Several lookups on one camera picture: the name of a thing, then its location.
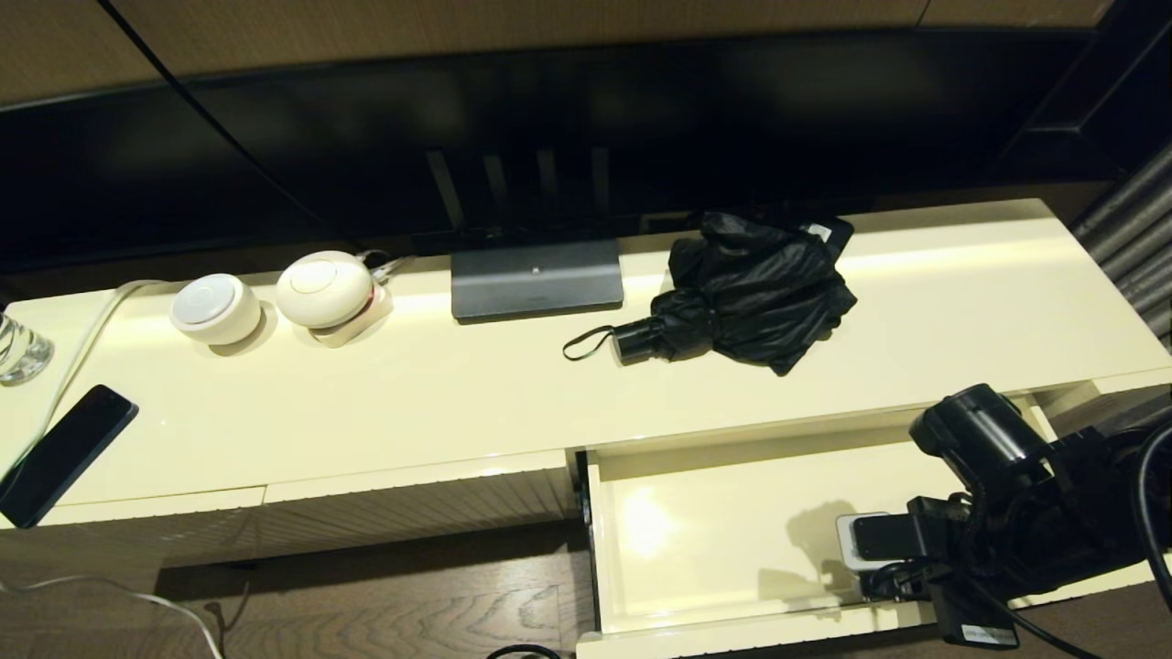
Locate cream ribbed drawer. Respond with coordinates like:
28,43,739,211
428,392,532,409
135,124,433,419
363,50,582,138
572,394,1172,659

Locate black umbrella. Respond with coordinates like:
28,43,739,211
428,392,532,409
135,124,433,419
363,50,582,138
561,211,859,377

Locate white ribbed cabinet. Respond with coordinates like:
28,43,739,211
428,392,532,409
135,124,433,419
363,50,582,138
0,197,1172,568

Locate grey pleated curtain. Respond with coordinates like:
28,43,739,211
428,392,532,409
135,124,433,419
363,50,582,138
1044,137,1172,431

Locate black set-top box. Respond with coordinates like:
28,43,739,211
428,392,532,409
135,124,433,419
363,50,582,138
804,216,855,268

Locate black flat television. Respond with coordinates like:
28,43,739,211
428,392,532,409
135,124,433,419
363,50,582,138
0,32,1113,275

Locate large white round speaker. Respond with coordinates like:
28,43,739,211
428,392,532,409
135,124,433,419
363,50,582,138
275,250,396,349

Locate small white round speaker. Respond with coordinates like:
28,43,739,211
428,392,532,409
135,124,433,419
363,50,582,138
170,273,264,346

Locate black smartphone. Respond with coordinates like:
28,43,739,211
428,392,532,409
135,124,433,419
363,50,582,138
0,384,140,529

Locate clear drinking glass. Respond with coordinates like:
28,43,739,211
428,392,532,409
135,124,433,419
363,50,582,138
0,311,54,385

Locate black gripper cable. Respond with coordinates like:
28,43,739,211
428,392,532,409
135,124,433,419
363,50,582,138
957,567,1072,659

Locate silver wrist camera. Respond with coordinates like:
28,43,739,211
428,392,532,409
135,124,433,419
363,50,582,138
835,511,918,573

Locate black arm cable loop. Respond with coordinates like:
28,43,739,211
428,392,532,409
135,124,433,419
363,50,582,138
1134,426,1172,614

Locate black wall frame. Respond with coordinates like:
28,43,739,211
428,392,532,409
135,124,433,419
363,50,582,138
984,0,1172,184

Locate grey television base plate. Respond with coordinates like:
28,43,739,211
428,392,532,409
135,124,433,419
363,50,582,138
450,240,625,323

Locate white speaker plug cables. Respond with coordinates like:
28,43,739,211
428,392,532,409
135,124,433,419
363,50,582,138
362,249,418,285

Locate thin white floor cable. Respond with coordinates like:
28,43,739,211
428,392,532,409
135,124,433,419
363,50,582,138
0,572,225,659

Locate thick white power cable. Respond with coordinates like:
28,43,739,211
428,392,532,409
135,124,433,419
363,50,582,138
0,279,173,486

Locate thin black hanging cable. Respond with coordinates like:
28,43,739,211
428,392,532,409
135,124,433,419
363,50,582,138
96,0,340,230

